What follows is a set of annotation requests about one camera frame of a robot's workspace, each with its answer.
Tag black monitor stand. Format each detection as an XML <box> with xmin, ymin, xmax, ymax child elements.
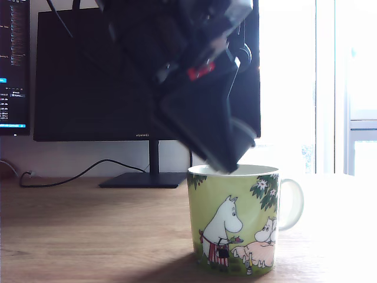
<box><xmin>98</xmin><ymin>140</ymin><xmax>188</xmax><ymax>189</ymax></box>

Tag green cartoon print mug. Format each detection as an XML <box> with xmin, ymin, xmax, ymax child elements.
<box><xmin>186</xmin><ymin>164</ymin><xmax>305</xmax><ymax>277</ymax></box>

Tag thin white cable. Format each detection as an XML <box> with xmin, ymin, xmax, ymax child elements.
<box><xmin>0</xmin><ymin>160</ymin><xmax>18</xmax><ymax>177</ymax></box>

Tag black headphones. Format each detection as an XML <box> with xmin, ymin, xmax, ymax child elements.
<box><xmin>234</xmin><ymin>17</ymin><xmax>253</xmax><ymax>74</ymax></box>

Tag grey window frame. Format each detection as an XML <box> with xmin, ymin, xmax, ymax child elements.
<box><xmin>343</xmin><ymin>44</ymin><xmax>377</xmax><ymax>177</ymax></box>

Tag black table cable with plug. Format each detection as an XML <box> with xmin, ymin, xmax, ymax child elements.
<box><xmin>19</xmin><ymin>159</ymin><xmax>150</xmax><ymax>188</ymax></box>

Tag large black computer monitor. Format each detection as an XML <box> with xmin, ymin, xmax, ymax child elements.
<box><xmin>33</xmin><ymin>0</ymin><xmax>262</xmax><ymax>142</ymax></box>

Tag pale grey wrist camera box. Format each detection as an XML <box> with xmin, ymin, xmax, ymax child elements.
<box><xmin>222</xmin><ymin>0</ymin><xmax>254</xmax><ymax>32</ymax></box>

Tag monitor showing code text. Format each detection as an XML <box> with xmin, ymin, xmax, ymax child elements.
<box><xmin>0</xmin><ymin>0</ymin><xmax>31</xmax><ymax>136</ymax></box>

